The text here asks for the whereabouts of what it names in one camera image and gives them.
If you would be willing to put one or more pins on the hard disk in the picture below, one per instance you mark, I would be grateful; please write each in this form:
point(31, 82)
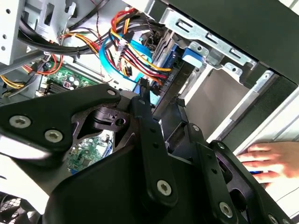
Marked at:
point(192, 57)

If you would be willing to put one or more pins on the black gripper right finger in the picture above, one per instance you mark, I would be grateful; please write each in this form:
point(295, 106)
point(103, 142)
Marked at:
point(218, 189)

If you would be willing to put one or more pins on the person's hand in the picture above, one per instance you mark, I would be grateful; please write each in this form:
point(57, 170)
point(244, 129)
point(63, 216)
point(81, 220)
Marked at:
point(280, 158)

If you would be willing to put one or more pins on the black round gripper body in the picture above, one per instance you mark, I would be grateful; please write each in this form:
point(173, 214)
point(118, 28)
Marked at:
point(105, 191)

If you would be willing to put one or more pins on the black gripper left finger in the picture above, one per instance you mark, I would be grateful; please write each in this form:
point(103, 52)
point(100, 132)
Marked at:
point(58, 109)

